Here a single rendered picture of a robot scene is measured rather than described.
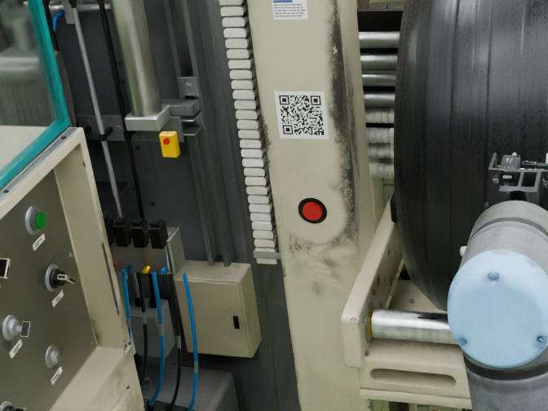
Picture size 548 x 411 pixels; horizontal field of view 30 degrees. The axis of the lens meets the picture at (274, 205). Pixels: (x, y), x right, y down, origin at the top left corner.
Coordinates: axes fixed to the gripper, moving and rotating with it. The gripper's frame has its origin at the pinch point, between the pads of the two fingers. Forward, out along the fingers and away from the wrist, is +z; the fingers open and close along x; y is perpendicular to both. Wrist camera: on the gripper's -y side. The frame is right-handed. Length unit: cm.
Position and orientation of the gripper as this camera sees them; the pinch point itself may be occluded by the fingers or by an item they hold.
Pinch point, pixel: (532, 187)
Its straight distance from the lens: 123.0
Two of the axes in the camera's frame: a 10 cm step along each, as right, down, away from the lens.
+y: -0.8, -9.3, -3.7
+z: 3.0, -3.7, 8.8
